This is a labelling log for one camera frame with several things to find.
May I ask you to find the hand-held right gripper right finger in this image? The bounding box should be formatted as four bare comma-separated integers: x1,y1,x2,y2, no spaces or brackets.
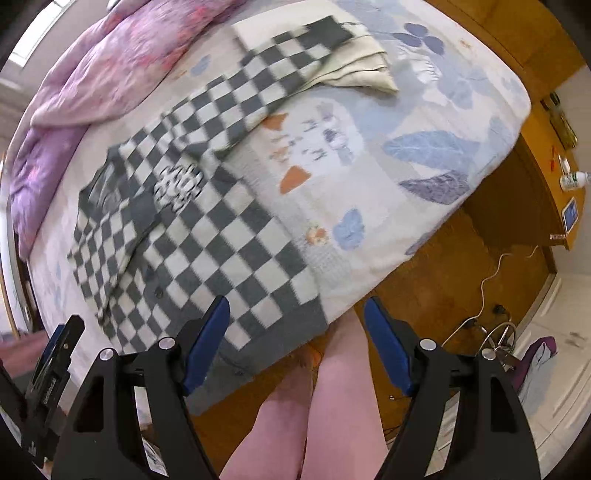
363,296,542,480

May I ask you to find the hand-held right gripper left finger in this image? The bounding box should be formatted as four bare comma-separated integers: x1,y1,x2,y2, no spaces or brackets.
51,296,232,480

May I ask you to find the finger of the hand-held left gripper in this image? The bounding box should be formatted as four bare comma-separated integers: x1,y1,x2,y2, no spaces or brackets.
23,316,86,464

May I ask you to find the grey white checkered sweater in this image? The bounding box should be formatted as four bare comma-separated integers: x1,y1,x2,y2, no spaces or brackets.
67,15,370,377

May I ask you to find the person's right leg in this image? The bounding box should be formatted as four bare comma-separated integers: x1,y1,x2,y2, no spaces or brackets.
300,309,393,480

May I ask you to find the person's leg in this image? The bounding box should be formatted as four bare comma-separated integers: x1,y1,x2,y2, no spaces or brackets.
300,309,393,480
219,355,319,480

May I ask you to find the person's left leg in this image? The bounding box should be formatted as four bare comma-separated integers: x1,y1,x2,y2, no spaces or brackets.
219,355,319,480

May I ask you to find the purple and grey cloth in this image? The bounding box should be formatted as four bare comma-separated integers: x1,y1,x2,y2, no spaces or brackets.
513,336,560,417

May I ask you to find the wooden bedside cabinet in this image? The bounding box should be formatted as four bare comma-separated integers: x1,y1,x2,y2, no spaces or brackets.
466,106,588,251

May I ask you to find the leaf print bed sheet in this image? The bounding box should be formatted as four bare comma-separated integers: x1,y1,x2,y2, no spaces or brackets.
25,0,532,416

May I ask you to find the white plastic bottle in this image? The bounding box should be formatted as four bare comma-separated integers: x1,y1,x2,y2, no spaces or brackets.
560,170,591,191

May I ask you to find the cream folded cloth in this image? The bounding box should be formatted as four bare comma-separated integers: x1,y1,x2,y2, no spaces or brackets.
233,21,400,95

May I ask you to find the window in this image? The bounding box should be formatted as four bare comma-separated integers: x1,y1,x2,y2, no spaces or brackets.
8,0,68,68

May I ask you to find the metal ring stand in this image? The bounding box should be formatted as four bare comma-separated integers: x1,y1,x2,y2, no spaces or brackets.
480,320,519,366

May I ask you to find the white cable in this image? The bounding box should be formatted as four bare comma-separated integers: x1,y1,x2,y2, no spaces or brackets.
442,244,541,348

